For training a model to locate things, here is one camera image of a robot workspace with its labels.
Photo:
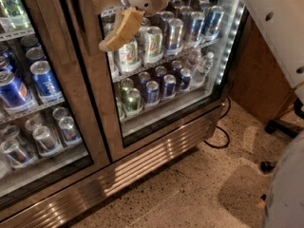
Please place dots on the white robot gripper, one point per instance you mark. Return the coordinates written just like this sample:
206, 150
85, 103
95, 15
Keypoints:
126, 20

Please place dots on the front blue pepsi can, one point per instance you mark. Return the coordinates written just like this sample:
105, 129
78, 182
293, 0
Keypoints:
45, 82

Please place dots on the left blue pepsi can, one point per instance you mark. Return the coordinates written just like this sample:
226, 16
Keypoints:
16, 94

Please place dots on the stainless fridge base grille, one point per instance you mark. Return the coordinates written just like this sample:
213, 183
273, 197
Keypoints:
83, 195

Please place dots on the silver can bottom left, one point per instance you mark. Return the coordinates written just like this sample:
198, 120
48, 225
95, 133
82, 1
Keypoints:
47, 142

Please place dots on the black office chair base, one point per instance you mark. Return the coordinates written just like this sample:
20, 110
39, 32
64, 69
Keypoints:
267, 167

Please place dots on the green can lower shelf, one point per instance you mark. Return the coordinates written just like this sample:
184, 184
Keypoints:
132, 101

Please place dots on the fridge glass door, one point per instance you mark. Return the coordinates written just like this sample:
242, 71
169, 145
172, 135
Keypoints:
31, 31
208, 26

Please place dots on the blue can lower shelf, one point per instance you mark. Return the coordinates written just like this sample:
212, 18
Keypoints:
152, 92

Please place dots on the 7up can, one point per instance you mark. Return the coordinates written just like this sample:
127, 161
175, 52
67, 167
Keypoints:
127, 58
152, 45

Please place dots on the blue pepsi can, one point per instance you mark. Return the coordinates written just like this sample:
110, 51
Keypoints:
16, 94
45, 82

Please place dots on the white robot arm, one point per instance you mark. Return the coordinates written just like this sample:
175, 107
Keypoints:
210, 188

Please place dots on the clear water bottle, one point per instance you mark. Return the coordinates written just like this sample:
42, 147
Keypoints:
202, 69

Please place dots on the front 7up can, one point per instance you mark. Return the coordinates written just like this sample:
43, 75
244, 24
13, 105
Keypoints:
127, 58

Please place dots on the silver blue energy can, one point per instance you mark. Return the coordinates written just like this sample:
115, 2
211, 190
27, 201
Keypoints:
173, 36

